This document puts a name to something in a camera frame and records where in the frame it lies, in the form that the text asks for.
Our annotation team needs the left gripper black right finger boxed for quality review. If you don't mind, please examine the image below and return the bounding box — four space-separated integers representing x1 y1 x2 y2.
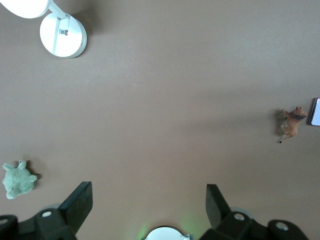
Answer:
198 183 311 240

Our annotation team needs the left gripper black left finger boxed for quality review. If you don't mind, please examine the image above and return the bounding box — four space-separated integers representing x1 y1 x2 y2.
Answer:
0 181 94 240

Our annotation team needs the brown lion figurine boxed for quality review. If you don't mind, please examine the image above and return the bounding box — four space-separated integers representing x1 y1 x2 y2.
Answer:
276 105 308 144

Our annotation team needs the lilac flip phone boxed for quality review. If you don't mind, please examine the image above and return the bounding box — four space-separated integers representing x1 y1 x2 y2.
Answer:
307 97 320 127

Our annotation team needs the green plush turtle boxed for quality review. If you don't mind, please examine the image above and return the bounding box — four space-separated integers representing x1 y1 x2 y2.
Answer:
1 159 38 200

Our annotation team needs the white desk lamp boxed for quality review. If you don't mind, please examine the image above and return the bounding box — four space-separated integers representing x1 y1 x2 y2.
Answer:
0 0 88 59

